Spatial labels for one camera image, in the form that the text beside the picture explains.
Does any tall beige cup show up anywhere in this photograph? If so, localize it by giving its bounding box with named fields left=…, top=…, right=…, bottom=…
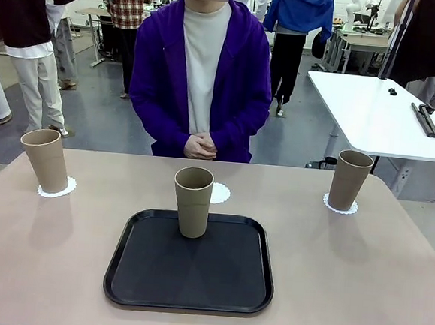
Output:
left=327, top=147, right=376, bottom=214
left=170, top=165, right=216, bottom=240
left=16, top=127, right=73, bottom=195

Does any white scalloped paper coaster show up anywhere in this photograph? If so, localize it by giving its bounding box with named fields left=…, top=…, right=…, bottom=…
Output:
left=36, top=174, right=78, bottom=200
left=322, top=191, right=360, bottom=216
left=209, top=182, right=232, bottom=206

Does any person's right forearm purple sleeve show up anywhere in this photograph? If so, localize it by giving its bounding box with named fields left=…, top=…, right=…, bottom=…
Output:
left=125, top=83, right=196, bottom=149

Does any person's left forearm purple sleeve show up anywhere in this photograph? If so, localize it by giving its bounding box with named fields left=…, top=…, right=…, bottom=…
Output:
left=210, top=90, right=273, bottom=151

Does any person's right hand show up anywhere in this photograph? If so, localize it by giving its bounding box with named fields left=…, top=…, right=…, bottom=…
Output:
left=183, top=131, right=206, bottom=161

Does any person's left hand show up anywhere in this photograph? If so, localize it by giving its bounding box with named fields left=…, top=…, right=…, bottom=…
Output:
left=198, top=131, right=221, bottom=160

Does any person in grey trousers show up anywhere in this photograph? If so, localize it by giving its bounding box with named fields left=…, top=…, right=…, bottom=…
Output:
left=38, top=0, right=84, bottom=91

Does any person in black shirt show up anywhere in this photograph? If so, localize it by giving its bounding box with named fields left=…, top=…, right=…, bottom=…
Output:
left=0, top=0, right=80, bottom=140

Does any grey desk with metal legs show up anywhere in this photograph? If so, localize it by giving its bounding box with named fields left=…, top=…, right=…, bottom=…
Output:
left=71, top=6, right=113, bottom=69

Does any person in plaid shirt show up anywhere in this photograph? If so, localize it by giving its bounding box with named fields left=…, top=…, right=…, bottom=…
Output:
left=90, top=0, right=158, bottom=101

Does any black plastic tray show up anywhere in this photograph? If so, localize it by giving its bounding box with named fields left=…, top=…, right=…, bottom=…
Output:
left=101, top=204, right=280, bottom=318

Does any person in purple hoodie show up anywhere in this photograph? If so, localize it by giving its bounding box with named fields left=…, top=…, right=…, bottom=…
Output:
left=124, top=0, right=280, bottom=166

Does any black table foot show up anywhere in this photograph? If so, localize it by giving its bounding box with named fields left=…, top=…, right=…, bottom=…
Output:
left=304, top=154, right=339, bottom=171

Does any white table leg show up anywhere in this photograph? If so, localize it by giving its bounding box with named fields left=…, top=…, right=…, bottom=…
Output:
left=325, top=118, right=342, bottom=161

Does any person in blue jacket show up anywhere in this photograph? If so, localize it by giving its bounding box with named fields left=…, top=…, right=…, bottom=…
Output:
left=255, top=0, right=336, bottom=119

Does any black hanging bag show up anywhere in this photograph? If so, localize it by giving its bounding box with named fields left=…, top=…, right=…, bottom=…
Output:
left=310, top=26, right=329, bottom=59

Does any large white table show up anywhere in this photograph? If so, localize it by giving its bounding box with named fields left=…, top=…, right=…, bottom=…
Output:
left=301, top=70, right=435, bottom=162

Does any grey workbench desk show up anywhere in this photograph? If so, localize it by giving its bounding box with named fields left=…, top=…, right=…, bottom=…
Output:
left=328, top=26, right=393, bottom=77

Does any black folded tripod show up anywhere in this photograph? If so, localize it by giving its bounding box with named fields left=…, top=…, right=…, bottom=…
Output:
left=409, top=101, right=435, bottom=138

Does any person in black coat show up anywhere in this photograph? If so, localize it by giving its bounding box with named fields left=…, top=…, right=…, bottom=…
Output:
left=376, top=0, right=435, bottom=111

